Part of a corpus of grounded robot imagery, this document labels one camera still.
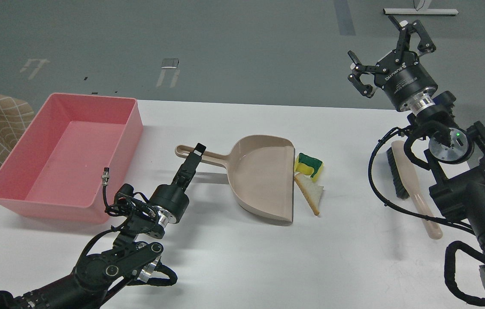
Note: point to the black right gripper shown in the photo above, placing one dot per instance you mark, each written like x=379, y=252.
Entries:
x=405, y=81

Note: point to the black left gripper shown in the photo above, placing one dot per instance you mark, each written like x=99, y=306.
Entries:
x=172, y=198

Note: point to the beige plastic dustpan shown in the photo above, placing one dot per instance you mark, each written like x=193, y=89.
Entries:
x=260, y=172

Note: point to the silver floor socket plate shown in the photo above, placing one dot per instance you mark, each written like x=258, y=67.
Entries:
x=170, y=63

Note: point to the beige hand brush black bristles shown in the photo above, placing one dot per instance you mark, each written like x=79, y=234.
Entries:
x=405, y=179

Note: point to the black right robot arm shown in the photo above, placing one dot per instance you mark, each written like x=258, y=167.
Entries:
x=440, y=165

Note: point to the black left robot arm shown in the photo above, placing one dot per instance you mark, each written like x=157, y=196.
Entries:
x=115, y=258

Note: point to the pink plastic bin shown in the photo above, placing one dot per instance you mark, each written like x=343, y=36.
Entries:
x=55, y=170

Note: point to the yellow green sponge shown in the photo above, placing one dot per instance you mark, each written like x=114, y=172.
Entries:
x=309, y=166

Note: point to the white bread slice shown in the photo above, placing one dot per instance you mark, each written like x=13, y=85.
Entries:
x=311, y=191

